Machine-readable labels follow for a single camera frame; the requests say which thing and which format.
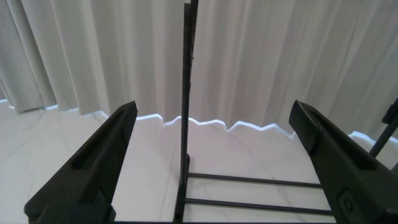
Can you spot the white curtain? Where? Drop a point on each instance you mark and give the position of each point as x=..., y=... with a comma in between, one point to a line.
x=264, y=56

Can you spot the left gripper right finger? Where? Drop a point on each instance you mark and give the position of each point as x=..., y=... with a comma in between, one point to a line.
x=348, y=174

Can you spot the black clothes rack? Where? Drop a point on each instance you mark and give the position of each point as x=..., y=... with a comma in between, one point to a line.
x=185, y=93

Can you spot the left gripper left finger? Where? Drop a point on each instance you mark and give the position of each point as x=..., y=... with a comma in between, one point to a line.
x=93, y=168

